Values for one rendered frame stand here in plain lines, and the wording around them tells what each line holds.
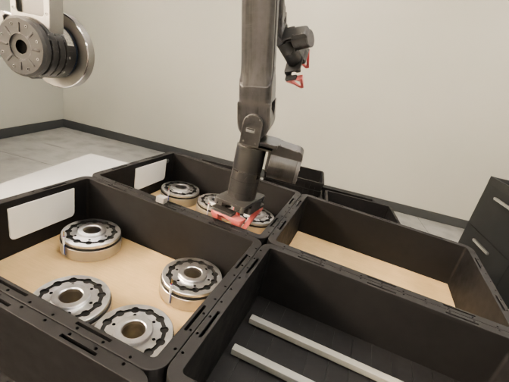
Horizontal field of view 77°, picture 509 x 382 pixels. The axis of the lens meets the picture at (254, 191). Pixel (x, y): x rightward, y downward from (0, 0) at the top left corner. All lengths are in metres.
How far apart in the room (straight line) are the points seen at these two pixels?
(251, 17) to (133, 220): 0.43
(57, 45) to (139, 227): 0.55
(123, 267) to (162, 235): 0.09
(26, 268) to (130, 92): 3.65
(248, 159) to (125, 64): 3.68
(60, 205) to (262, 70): 0.45
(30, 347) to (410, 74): 3.59
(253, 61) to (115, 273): 0.43
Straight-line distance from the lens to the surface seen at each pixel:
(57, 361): 0.41
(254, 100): 0.56
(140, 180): 0.86
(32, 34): 1.01
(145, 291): 0.58
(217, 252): 0.60
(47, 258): 0.67
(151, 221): 0.66
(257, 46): 0.56
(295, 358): 0.53
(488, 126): 4.00
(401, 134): 3.75
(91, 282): 0.56
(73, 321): 0.40
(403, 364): 0.61
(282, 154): 0.59
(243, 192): 0.61
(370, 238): 0.84
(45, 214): 0.70
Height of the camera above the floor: 1.21
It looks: 21 degrees down
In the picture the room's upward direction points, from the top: 12 degrees clockwise
